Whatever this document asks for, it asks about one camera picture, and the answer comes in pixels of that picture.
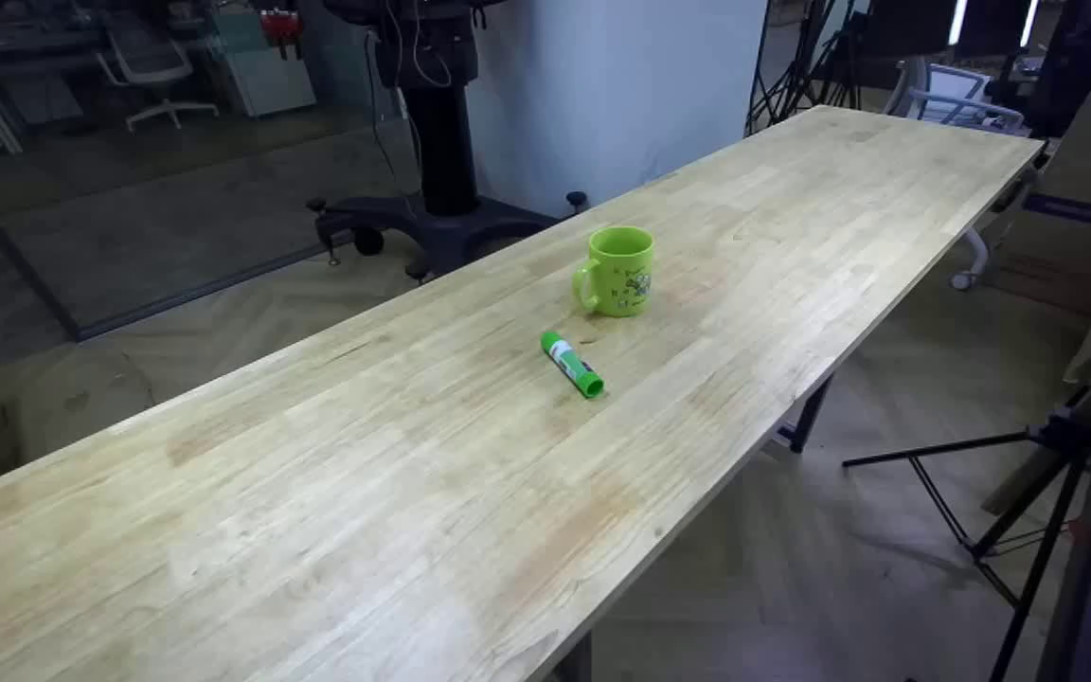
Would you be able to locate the white office chair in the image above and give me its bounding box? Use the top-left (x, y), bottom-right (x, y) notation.
top-left (89, 13), bottom-right (223, 135)

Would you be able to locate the black wheeled pedestal stand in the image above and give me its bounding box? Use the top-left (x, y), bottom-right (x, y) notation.
top-left (308, 0), bottom-right (596, 286)

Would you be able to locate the green plastic mug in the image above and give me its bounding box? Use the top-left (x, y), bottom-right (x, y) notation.
top-left (567, 225), bottom-right (660, 323)

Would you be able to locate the white pillar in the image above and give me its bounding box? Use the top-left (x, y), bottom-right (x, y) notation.
top-left (463, 0), bottom-right (772, 221)

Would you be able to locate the grey mesh chair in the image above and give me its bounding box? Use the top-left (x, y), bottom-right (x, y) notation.
top-left (881, 57), bottom-right (1029, 296)

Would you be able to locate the cardboard box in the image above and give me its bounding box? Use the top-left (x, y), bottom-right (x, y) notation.
top-left (981, 52), bottom-right (1091, 318)

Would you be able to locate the black table leg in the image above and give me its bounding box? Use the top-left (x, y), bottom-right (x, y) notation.
top-left (776, 377), bottom-right (838, 460)

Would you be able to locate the green glue stick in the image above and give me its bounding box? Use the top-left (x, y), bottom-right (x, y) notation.
top-left (538, 326), bottom-right (609, 402)

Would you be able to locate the black tripod stand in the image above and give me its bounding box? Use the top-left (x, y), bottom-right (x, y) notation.
top-left (838, 331), bottom-right (1091, 682)

